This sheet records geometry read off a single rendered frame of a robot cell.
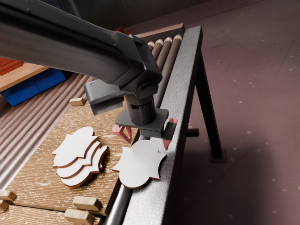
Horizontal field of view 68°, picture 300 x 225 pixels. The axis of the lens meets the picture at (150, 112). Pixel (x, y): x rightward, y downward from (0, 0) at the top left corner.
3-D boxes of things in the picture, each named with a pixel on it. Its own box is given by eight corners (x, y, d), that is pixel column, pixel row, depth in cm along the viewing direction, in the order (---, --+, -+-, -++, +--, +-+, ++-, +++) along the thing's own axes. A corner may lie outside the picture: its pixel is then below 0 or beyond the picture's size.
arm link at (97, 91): (161, 82, 34) (141, 38, 37) (88, 106, 32) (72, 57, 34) (153, 109, 45) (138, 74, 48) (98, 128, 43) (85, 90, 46)
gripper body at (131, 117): (162, 135, 47) (159, 109, 42) (118, 129, 50) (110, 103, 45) (169, 115, 51) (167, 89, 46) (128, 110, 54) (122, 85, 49)
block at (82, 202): (103, 203, 47) (97, 196, 46) (99, 211, 46) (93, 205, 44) (81, 201, 50) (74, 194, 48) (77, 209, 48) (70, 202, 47)
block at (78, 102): (86, 102, 86) (82, 97, 84) (84, 105, 84) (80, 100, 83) (74, 104, 88) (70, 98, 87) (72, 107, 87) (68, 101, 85)
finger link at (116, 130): (144, 156, 53) (138, 129, 47) (117, 151, 55) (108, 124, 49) (152, 135, 58) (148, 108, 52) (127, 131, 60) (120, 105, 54)
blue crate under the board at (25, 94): (62, 63, 141) (53, 49, 135) (67, 79, 116) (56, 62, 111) (16, 86, 136) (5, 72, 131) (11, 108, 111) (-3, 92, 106)
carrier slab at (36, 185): (153, 97, 76) (152, 93, 75) (107, 216, 46) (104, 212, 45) (74, 107, 90) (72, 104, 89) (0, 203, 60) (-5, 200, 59)
